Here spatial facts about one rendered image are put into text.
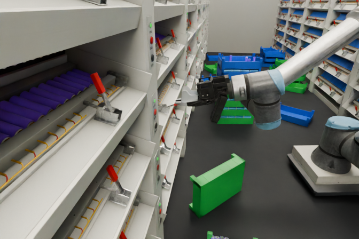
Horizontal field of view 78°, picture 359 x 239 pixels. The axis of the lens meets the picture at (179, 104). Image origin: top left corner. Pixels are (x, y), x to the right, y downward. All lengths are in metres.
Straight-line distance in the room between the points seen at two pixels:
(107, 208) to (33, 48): 0.36
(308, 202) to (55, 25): 1.34
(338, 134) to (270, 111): 0.59
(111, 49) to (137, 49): 0.06
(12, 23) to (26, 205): 0.18
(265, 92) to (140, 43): 0.45
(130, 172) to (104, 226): 0.15
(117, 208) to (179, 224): 0.67
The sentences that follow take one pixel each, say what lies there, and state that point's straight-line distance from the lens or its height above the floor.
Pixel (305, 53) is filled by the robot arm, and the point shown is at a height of 0.75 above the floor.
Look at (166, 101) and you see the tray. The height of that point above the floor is 0.55.
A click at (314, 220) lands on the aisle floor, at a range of 1.34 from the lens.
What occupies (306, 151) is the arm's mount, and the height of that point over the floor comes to 0.12.
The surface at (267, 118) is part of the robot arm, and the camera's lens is 0.84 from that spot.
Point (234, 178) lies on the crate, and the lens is 1.22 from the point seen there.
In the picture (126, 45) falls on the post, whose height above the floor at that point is 0.84.
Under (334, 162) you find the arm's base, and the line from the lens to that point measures 1.45.
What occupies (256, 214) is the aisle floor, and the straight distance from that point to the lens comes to 1.26.
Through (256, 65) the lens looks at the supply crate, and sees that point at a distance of 1.80.
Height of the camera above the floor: 0.93
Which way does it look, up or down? 24 degrees down
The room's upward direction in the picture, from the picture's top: straight up
